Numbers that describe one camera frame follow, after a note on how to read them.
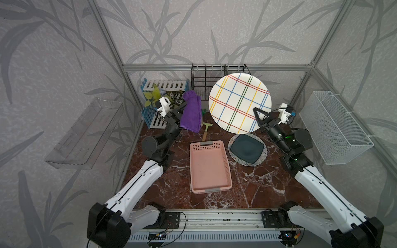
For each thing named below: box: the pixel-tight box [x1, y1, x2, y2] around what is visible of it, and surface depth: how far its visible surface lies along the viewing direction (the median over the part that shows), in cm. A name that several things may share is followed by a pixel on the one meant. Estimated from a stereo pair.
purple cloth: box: [179, 89, 203, 134], surface depth 51 cm
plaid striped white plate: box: [208, 72, 272, 134], surface depth 62 cm
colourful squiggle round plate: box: [227, 133, 268, 167], surface depth 98 cm
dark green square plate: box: [230, 133, 265, 164], surface depth 98 cm
